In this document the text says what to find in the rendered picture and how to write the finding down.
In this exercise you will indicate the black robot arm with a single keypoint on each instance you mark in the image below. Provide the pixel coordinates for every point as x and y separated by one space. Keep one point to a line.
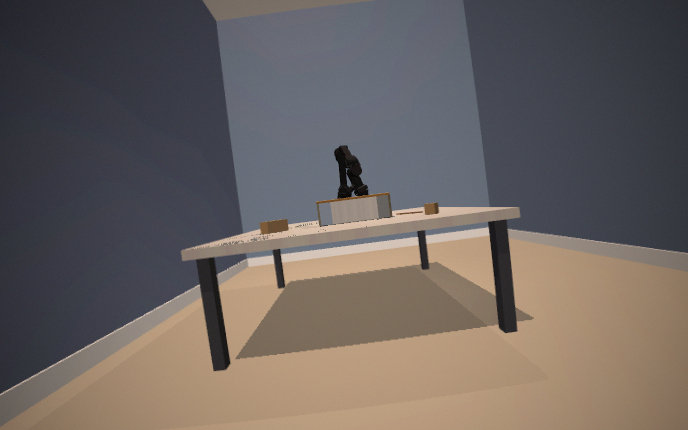
346 160

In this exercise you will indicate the tan rectangular block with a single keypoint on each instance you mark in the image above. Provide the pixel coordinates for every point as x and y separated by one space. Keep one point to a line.
273 226

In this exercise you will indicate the small brown cube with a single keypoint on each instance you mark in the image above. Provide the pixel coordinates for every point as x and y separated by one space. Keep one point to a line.
431 208

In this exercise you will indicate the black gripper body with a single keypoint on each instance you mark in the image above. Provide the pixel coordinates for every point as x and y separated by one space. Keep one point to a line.
359 185

